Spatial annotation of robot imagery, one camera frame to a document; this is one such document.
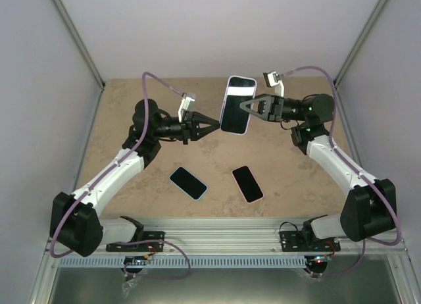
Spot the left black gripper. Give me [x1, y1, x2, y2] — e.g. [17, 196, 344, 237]
[152, 111, 220, 145]

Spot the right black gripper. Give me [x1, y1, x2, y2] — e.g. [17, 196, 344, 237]
[239, 93, 307, 124]

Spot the lavender phone case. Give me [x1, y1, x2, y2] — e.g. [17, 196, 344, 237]
[220, 76, 257, 119]

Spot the teal phone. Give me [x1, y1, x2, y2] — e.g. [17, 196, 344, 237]
[220, 95, 253, 135]

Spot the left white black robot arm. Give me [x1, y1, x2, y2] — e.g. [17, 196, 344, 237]
[49, 99, 220, 258]

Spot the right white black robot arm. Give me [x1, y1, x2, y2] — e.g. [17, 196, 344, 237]
[239, 94, 397, 251]

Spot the phone in light blue case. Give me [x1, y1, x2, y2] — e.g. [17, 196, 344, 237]
[169, 166, 208, 201]

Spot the phone in pale pink case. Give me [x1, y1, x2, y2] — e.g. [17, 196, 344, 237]
[232, 166, 264, 203]

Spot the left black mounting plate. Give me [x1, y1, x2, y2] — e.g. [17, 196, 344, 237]
[105, 230, 165, 253]

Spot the black mounting plate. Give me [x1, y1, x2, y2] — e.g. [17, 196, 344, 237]
[279, 230, 341, 253]
[105, 230, 165, 253]

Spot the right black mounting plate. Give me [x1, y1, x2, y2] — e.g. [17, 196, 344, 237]
[279, 230, 341, 253]

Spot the left circuit board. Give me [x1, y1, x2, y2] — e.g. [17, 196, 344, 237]
[124, 255, 153, 266]

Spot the circuit board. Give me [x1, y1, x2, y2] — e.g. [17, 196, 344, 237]
[312, 254, 331, 263]
[124, 255, 153, 266]

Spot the right circuit board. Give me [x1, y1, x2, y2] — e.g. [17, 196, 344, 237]
[312, 254, 331, 263]

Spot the clear plastic bag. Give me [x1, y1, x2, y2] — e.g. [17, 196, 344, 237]
[122, 276, 139, 298]

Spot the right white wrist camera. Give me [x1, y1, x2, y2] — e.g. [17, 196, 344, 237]
[262, 71, 285, 97]

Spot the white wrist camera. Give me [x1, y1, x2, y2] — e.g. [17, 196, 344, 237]
[262, 71, 285, 97]
[178, 93, 195, 122]

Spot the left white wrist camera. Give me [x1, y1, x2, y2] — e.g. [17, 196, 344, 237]
[178, 93, 195, 122]

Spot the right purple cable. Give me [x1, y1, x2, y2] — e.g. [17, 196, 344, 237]
[281, 65, 404, 278]

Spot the purple cable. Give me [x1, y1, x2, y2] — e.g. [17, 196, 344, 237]
[281, 65, 404, 278]
[49, 72, 192, 280]

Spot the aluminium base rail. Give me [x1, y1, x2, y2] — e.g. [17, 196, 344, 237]
[45, 217, 407, 256]

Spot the right aluminium frame post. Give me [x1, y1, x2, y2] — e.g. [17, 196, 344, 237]
[334, 0, 391, 88]

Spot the aluminium frame post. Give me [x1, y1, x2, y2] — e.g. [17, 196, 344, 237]
[51, 0, 105, 91]
[334, 0, 391, 88]

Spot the grey slotted cable duct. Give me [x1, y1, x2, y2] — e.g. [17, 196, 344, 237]
[59, 255, 307, 268]

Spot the left aluminium frame post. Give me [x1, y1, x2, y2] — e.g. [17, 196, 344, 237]
[51, 0, 105, 91]

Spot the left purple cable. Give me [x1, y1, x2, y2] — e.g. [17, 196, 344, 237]
[49, 72, 192, 280]

